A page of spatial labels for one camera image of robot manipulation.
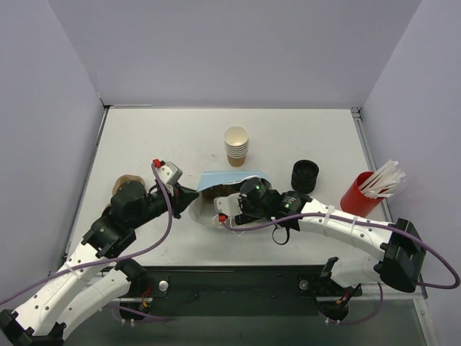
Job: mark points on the stack of black lids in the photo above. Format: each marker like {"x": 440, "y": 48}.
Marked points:
{"x": 304, "y": 176}

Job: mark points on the stack of brown paper cups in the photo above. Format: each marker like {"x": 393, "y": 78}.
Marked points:
{"x": 236, "y": 140}

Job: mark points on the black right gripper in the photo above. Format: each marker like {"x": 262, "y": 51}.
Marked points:
{"x": 240, "y": 219}

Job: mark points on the red plastic cup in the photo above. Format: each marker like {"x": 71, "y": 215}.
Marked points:
{"x": 355, "y": 202}

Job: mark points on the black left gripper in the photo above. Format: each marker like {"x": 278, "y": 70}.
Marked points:
{"x": 176, "y": 201}

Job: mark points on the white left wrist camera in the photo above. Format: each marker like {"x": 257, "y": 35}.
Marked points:
{"x": 166, "y": 172}

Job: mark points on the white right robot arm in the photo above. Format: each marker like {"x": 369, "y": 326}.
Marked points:
{"x": 394, "y": 255}

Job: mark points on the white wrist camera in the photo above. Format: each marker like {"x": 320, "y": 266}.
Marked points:
{"x": 166, "y": 172}
{"x": 228, "y": 207}

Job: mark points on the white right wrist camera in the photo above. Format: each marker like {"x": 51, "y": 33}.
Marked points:
{"x": 228, "y": 207}

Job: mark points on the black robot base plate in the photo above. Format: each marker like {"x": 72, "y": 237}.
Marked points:
{"x": 280, "y": 290}

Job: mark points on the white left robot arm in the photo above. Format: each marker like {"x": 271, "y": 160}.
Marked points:
{"x": 97, "y": 272}

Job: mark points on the brown cardboard cup carrier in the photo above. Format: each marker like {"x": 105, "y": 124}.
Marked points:
{"x": 127, "y": 193}

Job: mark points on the light blue paper bag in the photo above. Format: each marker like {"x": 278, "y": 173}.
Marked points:
{"x": 215, "y": 184}

